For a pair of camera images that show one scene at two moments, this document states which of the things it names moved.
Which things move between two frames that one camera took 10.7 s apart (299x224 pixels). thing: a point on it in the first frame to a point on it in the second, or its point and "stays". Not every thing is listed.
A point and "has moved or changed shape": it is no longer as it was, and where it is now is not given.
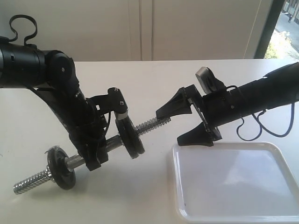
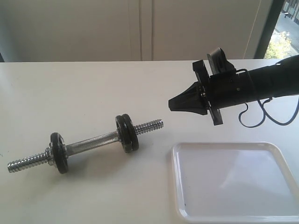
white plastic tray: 235,183 stays
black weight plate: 63,178 to 60,152
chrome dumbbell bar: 76,160 to 20,163
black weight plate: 130,137 has moved or changed shape
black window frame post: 274,12 stays
